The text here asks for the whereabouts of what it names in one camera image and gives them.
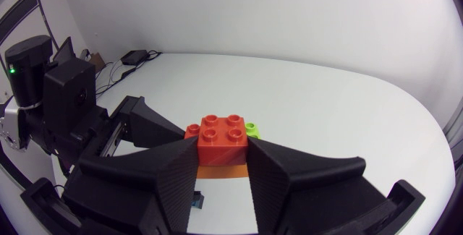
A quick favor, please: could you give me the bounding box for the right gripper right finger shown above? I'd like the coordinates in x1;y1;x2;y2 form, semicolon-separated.
246;137;390;235

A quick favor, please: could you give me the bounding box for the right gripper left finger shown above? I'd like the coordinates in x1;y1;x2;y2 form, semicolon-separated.
64;137;200;235

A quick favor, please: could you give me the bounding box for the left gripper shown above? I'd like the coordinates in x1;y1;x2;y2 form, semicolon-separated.
27;95;187;167

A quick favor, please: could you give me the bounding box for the red toy brick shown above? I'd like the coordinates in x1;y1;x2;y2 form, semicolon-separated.
197;114;250;166
184;123;201;140

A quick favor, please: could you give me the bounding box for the small green toy brick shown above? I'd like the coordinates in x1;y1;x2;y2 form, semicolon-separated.
245;121;261;140

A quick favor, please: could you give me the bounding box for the orange toy brick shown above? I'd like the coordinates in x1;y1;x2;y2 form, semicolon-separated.
196;163;250;180

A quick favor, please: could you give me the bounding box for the clear blue toy brick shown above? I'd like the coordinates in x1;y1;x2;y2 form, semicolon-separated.
191;190;205;210

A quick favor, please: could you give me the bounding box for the black power brick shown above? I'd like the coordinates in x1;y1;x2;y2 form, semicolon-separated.
120;49;150;67

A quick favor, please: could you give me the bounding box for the dark screen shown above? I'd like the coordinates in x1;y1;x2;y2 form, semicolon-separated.
53;36;77;64

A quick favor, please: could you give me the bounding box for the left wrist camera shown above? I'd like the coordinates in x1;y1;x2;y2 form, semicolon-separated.
43;58;98;134

